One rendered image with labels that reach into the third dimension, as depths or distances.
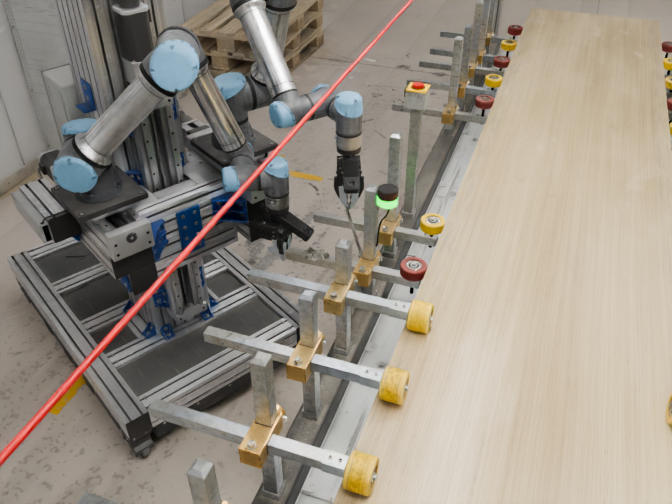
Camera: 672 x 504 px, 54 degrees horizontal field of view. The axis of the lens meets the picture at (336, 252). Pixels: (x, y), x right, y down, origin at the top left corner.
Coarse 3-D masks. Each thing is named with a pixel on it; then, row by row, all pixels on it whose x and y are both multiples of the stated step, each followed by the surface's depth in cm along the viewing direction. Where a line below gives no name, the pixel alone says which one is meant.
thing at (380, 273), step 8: (288, 248) 210; (296, 248) 210; (288, 256) 209; (296, 256) 208; (312, 264) 207; (320, 264) 206; (328, 264) 205; (352, 264) 203; (376, 272) 200; (384, 272) 200; (392, 272) 200; (384, 280) 201; (392, 280) 200; (400, 280) 199; (416, 288) 198
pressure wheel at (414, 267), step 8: (400, 264) 196; (408, 264) 196; (416, 264) 195; (424, 264) 195; (400, 272) 196; (408, 272) 193; (416, 272) 192; (424, 272) 194; (408, 280) 194; (416, 280) 194
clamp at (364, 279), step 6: (378, 252) 207; (360, 258) 204; (378, 258) 205; (360, 264) 201; (366, 264) 201; (372, 264) 201; (378, 264) 207; (354, 270) 199; (366, 270) 199; (360, 276) 199; (366, 276) 198; (360, 282) 200; (366, 282) 199
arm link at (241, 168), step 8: (232, 160) 196; (240, 160) 194; (248, 160) 196; (224, 168) 191; (232, 168) 190; (240, 168) 190; (248, 168) 191; (256, 168) 191; (224, 176) 189; (232, 176) 189; (240, 176) 189; (248, 176) 190; (224, 184) 190; (232, 184) 190; (240, 184) 190; (256, 184) 191
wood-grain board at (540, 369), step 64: (512, 64) 322; (576, 64) 321; (640, 64) 321; (512, 128) 267; (576, 128) 267; (640, 128) 267; (512, 192) 228; (576, 192) 228; (640, 192) 228; (448, 256) 199; (512, 256) 199; (576, 256) 199; (640, 256) 199; (448, 320) 177; (512, 320) 177; (576, 320) 177; (640, 320) 177; (448, 384) 159; (512, 384) 159; (576, 384) 159; (640, 384) 159; (384, 448) 144; (448, 448) 144; (512, 448) 144; (576, 448) 144; (640, 448) 144
